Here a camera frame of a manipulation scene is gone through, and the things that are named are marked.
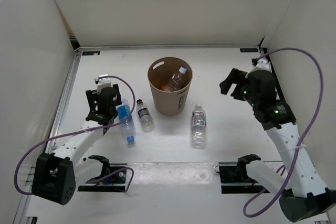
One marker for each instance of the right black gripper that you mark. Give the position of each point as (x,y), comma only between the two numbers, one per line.
(232,78)

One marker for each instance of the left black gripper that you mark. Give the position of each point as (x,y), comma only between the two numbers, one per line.
(92,96)

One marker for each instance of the blue label plastic bottle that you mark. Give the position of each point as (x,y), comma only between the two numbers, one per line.
(127,126)

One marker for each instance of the black label plastic bottle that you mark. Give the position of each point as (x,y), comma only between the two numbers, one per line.
(146,120)

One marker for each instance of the white label plastic bottle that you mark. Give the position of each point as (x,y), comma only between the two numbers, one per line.
(198,127)

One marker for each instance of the clear unlabeled plastic bottle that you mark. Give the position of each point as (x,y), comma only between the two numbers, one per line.
(177,80)

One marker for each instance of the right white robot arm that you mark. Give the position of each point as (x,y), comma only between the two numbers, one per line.
(303,193)

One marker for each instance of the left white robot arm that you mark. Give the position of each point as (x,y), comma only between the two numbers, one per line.
(56,174)

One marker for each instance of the brown round waste bin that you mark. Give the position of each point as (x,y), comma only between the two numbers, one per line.
(159,73)

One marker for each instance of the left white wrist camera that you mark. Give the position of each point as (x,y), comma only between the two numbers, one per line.
(102,81)

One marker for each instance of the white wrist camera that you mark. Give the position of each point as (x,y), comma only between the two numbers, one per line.
(261,64)
(102,81)

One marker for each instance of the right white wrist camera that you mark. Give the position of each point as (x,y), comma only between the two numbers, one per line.
(261,64)

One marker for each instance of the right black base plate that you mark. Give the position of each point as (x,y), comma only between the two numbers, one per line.
(232,182)

